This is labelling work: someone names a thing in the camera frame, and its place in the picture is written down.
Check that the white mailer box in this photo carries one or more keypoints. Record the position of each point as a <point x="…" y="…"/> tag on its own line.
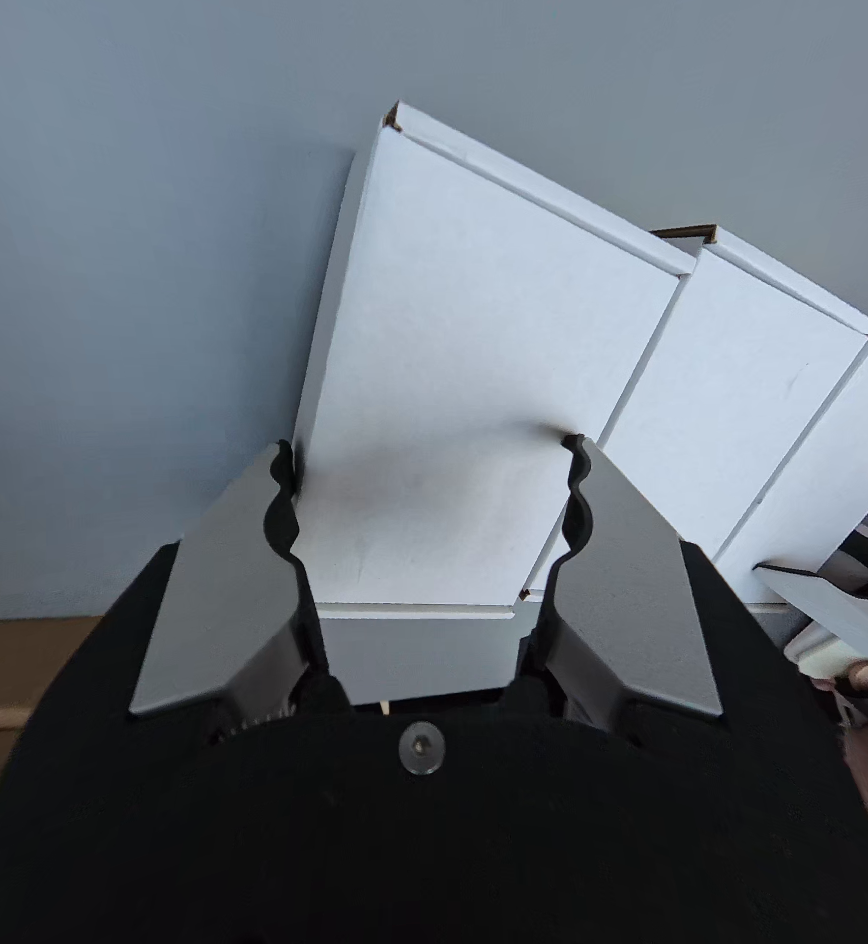
<point x="825" y="472"/>
<point x="478" y="332"/>
<point x="736" y="405"/>

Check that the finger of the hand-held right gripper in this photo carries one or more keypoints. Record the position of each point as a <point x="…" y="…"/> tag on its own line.
<point x="858" y="571"/>
<point x="847" y="619"/>

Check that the grey desk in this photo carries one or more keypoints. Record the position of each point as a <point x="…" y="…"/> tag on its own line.
<point x="146" y="258"/>

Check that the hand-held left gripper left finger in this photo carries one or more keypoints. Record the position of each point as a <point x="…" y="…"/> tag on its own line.
<point x="220" y="590"/>

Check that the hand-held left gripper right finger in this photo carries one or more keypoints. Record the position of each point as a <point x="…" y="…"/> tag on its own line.
<point x="626" y="590"/>

